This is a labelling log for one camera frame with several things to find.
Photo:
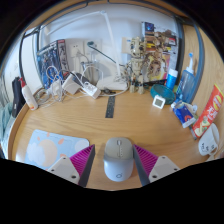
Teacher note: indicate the white bottle with red cap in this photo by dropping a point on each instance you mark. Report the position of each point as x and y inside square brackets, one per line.
[30, 98]

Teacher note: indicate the blue spray bottle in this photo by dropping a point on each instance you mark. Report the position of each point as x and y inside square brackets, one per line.
[186, 85]

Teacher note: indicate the blue tissue pack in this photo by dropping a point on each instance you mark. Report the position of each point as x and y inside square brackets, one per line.
[183, 115]

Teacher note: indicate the white mug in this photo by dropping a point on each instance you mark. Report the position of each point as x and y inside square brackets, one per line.
[209, 141]

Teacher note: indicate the grey computer mouse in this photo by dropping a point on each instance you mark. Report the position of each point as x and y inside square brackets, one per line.
[118, 163]

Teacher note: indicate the pastel cloud print mouse pad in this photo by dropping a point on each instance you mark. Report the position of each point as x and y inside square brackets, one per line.
[46, 148]

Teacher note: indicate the white power adapter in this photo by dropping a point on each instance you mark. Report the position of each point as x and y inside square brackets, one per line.
[71, 85]

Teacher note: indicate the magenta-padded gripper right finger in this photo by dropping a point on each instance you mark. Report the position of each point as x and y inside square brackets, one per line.
[161, 166]

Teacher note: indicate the blue model kit box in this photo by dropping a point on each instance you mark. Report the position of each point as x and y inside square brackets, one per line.
[51, 61]

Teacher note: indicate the teal blanket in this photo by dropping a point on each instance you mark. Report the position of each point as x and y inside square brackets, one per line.
[5, 123]

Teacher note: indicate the teal round dish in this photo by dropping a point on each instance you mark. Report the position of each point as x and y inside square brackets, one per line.
[163, 93]

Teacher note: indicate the small white cube clock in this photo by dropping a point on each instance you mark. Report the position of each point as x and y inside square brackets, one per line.
[158, 102]

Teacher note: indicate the colourful printed box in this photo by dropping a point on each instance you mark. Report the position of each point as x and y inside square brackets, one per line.
[161, 50]

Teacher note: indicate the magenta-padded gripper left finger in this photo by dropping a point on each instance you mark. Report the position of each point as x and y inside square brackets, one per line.
[65, 168]

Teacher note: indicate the wooden tree figure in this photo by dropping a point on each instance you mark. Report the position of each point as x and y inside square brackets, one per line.
[137, 65]

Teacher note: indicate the white desk lamp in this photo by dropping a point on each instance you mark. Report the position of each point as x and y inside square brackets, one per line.
[111, 83]

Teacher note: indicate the white power strip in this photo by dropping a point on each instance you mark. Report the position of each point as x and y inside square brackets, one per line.
[91, 90]

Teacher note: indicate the red chips can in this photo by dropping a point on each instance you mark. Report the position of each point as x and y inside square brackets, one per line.
[208, 115]

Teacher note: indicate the black bag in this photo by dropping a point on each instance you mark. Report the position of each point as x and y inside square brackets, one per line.
[17, 96]

